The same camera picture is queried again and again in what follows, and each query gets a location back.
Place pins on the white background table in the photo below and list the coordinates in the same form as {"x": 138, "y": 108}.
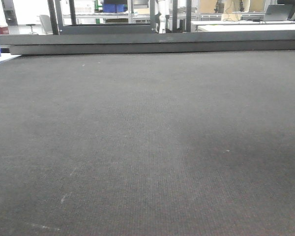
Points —
{"x": 232, "y": 26}

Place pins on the grey laptop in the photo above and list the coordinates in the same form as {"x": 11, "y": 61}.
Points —
{"x": 278, "y": 12}

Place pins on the black metal frame cart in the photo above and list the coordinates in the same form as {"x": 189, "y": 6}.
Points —
{"x": 73, "y": 17}

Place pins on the dark grey table edge rail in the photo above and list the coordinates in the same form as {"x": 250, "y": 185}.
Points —
{"x": 145, "y": 43}

